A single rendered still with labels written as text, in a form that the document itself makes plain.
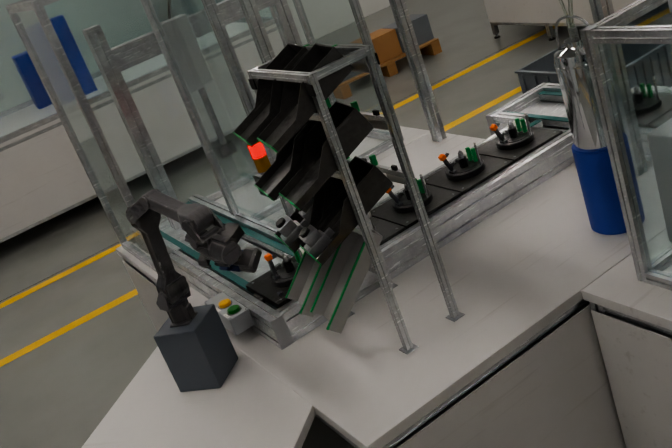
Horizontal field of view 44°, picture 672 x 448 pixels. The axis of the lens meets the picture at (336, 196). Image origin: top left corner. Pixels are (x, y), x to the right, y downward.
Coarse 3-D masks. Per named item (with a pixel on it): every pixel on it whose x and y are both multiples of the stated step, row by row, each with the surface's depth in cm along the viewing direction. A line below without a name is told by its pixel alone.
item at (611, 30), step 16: (640, 0) 200; (656, 0) 201; (608, 16) 197; (624, 16) 196; (640, 16) 199; (592, 32) 191; (608, 32) 187; (624, 32) 183; (640, 32) 179; (656, 32) 176; (592, 48) 193; (592, 64) 196; (592, 80) 198; (608, 96) 198; (608, 112) 198; (608, 128) 202; (608, 144) 204; (624, 176) 205; (624, 192) 207; (624, 208) 210; (640, 240) 212; (640, 256) 213; (640, 272) 217
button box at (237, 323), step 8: (216, 296) 271; (224, 296) 269; (216, 304) 266; (232, 304) 262; (240, 304) 260; (224, 312) 259; (240, 312) 255; (248, 312) 256; (224, 320) 259; (232, 320) 254; (240, 320) 255; (248, 320) 256; (232, 328) 255; (240, 328) 255
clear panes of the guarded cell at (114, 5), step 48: (96, 0) 349; (288, 0) 394; (336, 0) 366; (48, 48) 309; (240, 48) 385; (96, 96) 355; (144, 96) 366; (336, 96) 409; (96, 144) 319; (192, 144) 381; (144, 192) 373; (192, 192) 385
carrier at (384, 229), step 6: (372, 222) 280; (378, 222) 279; (384, 222) 277; (390, 222) 276; (378, 228) 274; (384, 228) 273; (390, 228) 271; (396, 228) 270; (402, 228) 268; (384, 234) 269; (390, 234) 267; (396, 234) 268; (384, 240) 265
